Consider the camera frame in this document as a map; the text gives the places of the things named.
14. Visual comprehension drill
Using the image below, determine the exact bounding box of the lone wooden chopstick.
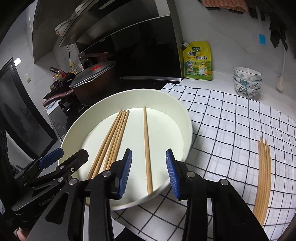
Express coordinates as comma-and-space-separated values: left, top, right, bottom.
143, 106, 153, 195

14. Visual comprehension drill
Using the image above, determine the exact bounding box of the black gas stove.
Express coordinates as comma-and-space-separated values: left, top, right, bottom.
43, 95, 89, 143

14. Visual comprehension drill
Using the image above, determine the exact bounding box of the large white round bowl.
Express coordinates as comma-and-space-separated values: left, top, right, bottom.
61, 85, 193, 210

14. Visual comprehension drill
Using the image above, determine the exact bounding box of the white black checkered cloth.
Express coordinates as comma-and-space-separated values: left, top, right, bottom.
112, 83, 295, 240

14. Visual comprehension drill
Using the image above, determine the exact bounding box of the condiment bottles cluster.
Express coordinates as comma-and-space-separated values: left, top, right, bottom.
49, 62, 78, 91

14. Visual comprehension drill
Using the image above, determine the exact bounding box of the dark pot with lid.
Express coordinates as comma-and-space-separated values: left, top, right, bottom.
69, 61, 118, 106

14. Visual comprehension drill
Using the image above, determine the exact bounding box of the bottom floral porcelain bowl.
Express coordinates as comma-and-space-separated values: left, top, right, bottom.
234, 83, 260, 98

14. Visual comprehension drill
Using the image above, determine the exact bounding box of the floral porcelain bowl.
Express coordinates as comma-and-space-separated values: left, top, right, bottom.
233, 66, 262, 81
233, 76, 261, 89
234, 83, 260, 98

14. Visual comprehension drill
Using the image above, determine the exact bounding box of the middle floral porcelain bowl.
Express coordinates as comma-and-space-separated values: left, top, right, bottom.
233, 76, 261, 89

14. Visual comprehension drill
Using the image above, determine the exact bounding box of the top floral porcelain bowl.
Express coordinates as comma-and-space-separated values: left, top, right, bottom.
233, 66, 262, 81

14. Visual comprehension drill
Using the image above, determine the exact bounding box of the yellow green seasoning pouch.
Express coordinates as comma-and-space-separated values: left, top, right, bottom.
183, 41, 212, 81

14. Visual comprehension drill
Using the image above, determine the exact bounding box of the white dish brush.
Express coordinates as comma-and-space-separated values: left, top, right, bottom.
276, 21, 292, 93

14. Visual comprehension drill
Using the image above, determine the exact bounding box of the black range hood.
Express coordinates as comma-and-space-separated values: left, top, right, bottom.
29, 1, 184, 82

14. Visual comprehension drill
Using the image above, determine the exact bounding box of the blue silicone spatula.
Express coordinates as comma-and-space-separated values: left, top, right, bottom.
256, 6, 266, 46

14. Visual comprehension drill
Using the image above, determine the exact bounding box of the black hanging rag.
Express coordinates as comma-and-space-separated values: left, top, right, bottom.
269, 15, 288, 52

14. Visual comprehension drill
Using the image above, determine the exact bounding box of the orange dish cloth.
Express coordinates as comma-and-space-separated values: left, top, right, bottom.
202, 0, 248, 13

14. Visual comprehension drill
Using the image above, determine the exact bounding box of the red handled pan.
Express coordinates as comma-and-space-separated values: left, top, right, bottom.
43, 90, 74, 107

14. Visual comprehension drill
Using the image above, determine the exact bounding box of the black wall rail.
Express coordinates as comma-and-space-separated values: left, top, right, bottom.
245, 0, 295, 27

